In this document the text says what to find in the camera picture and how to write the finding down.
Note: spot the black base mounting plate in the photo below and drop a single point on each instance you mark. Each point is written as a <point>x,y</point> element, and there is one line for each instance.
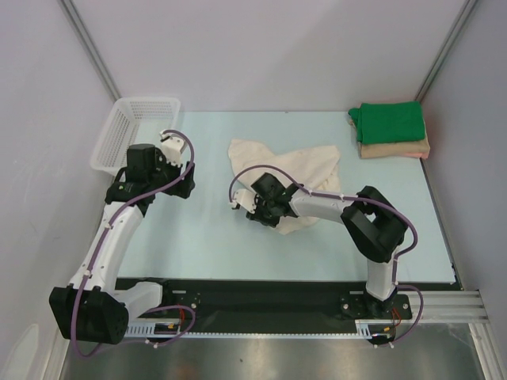
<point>251,285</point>

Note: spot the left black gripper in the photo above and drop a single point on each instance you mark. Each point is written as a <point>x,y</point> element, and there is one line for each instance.
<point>184,188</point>

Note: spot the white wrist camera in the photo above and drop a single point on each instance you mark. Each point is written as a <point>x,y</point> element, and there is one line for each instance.
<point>244,198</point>
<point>172,146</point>

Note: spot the white plastic mesh basket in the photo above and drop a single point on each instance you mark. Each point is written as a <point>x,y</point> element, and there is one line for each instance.
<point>132,120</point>

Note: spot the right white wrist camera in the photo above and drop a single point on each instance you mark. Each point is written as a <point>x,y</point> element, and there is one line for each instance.
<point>244,198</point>

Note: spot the green folded t shirt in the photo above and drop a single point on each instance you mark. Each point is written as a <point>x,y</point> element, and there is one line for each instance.
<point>388,123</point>

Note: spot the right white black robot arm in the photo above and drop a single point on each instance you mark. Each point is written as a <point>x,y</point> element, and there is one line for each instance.
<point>376,228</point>

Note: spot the pink folded t shirt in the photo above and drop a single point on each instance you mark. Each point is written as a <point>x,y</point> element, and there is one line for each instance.
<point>423,155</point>

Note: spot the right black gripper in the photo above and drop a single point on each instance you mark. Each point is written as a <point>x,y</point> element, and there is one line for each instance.
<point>258,208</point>

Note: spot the cream white t shirt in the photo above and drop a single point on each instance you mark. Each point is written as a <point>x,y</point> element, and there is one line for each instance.
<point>314,167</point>

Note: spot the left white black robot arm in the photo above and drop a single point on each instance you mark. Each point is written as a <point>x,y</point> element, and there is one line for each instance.
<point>90,308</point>

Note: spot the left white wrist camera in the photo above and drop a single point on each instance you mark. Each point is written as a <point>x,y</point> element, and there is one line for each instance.
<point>172,146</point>

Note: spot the tan folded t shirt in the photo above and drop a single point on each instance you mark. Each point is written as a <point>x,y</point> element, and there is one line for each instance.
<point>395,149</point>

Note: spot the white slotted cable duct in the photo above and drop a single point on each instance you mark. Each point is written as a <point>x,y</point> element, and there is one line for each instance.
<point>166,330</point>

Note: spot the aluminium frame rail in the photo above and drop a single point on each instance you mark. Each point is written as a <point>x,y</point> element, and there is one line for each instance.
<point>447,305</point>

